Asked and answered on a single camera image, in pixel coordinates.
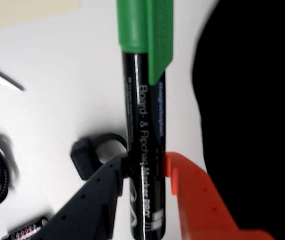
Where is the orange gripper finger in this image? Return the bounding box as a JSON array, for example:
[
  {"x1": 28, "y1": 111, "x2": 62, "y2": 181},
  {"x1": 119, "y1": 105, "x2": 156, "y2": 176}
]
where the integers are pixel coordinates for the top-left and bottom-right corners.
[{"x1": 164, "y1": 151, "x2": 276, "y2": 240}]

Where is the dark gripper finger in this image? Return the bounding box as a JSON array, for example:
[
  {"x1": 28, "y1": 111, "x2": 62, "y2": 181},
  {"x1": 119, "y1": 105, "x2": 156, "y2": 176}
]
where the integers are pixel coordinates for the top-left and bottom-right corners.
[{"x1": 36, "y1": 152, "x2": 131, "y2": 240}]

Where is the green board marker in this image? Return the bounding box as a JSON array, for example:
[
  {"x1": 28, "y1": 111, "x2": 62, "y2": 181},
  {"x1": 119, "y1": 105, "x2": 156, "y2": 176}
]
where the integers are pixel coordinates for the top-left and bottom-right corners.
[{"x1": 116, "y1": 0, "x2": 175, "y2": 240}]

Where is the black fabric bag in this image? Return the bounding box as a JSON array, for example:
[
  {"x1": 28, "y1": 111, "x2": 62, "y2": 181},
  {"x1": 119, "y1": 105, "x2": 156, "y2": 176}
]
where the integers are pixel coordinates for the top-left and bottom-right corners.
[{"x1": 191, "y1": 0, "x2": 285, "y2": 240}]

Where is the black AAA battery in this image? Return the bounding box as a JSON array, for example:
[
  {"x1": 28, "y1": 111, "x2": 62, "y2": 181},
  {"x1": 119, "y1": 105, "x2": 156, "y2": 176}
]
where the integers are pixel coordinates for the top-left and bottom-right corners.
[{"x1": 1, "y1": 215, "x2": 50, "y2": 240}]

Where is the wide beige masking tape strip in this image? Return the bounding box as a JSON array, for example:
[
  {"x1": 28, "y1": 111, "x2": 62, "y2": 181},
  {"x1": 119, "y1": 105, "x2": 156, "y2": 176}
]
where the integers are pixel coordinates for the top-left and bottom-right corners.
[{"x1": 0, "y1": 0, "x2": 82, "y2": 33}]

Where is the black ring clip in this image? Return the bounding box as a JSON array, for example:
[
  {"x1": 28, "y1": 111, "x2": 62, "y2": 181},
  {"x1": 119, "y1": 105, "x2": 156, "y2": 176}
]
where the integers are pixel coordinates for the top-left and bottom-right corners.
[{"x1": 69, "y1": 133, "x2": 130, "y2": 181}]

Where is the black braided USB cable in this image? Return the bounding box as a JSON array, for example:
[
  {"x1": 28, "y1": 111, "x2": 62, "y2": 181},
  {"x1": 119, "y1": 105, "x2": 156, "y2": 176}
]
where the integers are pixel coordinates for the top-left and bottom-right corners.
[{"x1": 0, "y1": 134, "x2": 18, "y2": 215}]

